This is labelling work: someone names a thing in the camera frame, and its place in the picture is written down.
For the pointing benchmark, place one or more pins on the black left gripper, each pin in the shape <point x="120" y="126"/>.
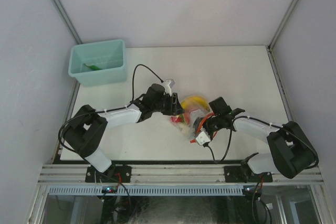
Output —
<point x="174" y="109"/>

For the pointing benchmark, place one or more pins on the aluminium frame rail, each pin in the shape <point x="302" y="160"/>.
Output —
<point x="202" y="174"/>

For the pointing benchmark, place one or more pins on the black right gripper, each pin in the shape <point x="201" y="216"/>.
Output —
<point x="204" y="127"/>

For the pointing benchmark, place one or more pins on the yellow fake banana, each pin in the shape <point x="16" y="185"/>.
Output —
<point x="195" y="101"/>

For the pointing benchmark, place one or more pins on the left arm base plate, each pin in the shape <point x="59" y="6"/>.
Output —
<point x="112" y="174"/>

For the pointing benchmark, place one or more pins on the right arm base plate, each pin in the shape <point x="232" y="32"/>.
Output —
<point x="238" y="174"/>

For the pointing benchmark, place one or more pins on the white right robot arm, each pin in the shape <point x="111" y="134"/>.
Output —
<point x="290" y="151"/>

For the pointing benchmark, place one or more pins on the blue slotted cable duct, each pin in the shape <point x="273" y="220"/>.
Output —
<point x="181" y="190"/>

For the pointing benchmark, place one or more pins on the green fake chili pepper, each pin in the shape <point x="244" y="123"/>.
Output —
<point x="92" y="67"/>

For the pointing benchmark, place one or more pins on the teal plastic bin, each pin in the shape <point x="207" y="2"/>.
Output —
<point x="107" y="55"/>

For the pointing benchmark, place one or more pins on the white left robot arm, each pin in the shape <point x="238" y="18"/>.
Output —
<point x="82" y="134"/>

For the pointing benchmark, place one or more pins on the red fake watermelon slice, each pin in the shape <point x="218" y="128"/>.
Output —
<point x="183" y="118"/>

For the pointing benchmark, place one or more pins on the clear zip top bag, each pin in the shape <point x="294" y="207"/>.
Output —
<point x="196" y="116"/>

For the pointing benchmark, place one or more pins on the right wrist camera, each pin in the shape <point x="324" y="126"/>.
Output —
<point x="202" y="138"/>

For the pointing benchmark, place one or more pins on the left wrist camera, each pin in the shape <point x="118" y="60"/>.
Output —
<point x="168" y="85"/>

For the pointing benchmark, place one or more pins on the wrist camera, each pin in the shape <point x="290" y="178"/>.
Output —
<point x="168" y="85"/>
<point x="202" y="138"/>

